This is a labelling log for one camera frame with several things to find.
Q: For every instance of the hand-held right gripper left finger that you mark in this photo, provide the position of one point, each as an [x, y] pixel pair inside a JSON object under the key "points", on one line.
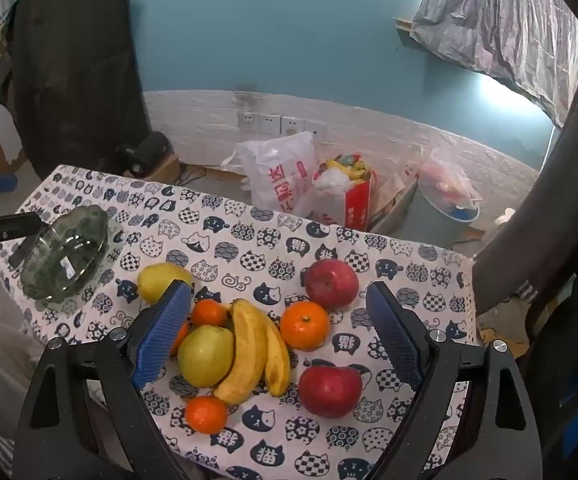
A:
{"points": [[164, 335]]}

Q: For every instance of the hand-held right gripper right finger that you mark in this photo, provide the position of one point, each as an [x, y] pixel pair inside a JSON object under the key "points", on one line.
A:
{"points": [[394, 340]]}

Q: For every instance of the green pear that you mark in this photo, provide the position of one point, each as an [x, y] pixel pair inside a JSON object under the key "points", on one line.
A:
{"points": [[206, 357]]}

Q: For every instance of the yellow pear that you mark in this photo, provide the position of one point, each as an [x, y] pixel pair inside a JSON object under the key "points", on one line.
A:
{"points": [[156, 280]]}

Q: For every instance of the green glass bowl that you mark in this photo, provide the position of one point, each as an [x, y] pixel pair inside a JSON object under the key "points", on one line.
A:
{"points": [[69, 245]]}

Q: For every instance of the red apple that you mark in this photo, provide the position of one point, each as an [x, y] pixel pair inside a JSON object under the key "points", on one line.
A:
{"points": [[331, 284], [330, 391]]}

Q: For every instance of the yellow banana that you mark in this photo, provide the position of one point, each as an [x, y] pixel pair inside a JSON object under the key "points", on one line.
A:
{"points": [[249, 355], [278, 365]]}

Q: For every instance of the black smartphone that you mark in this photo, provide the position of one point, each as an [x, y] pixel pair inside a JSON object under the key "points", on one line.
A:
{"points": [[18, 256]]}

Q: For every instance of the grey blue trash bin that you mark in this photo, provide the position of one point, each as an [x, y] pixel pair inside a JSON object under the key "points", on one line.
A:
{"points": [[439, 220]]}

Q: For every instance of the cat print tablecloth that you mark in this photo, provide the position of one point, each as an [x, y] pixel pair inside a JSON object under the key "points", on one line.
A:
{"points": [[269, 260]]}

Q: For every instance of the black hanging cloth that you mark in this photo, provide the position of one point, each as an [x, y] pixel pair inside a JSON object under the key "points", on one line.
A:
{"points": [[69, 60]]}

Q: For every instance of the flat cardboard pieces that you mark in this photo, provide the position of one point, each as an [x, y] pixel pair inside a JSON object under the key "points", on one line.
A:
{"points": [[394, 192]]}

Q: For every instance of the black cylindrical speaker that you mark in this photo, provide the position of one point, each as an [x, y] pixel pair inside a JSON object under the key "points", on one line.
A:
{"points": [[146, 152]]}

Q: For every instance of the brown cardboard box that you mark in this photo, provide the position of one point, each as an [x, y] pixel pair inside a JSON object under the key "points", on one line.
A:
{"points": [[168, 166]]}

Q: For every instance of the white kettle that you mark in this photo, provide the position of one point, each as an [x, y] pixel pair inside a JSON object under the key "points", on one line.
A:
{"points": [[506, 217]]}

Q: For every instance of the pink plastic bag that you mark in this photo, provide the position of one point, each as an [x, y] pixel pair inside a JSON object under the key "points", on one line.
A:
{"points": [[444, 177]]}

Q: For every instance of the white plastic bag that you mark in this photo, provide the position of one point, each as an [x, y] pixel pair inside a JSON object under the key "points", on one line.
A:
{"points": [[279, 175]]}

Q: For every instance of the dark grey chair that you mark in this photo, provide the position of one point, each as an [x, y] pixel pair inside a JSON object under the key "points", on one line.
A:
{"points": [[534, 200]]}

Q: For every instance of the wooden ledge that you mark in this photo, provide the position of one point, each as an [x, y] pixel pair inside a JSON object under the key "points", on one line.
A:
{"points": [[403, 24]]}

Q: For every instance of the silver grey curtain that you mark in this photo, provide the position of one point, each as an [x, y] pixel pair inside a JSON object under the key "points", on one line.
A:
{"points": [[499, 25]]}

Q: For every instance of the white wall socket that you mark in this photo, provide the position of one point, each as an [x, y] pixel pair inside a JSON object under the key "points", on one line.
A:
{"points": [[315, 130], [269, 123], [247, 121], [291, 125]]}

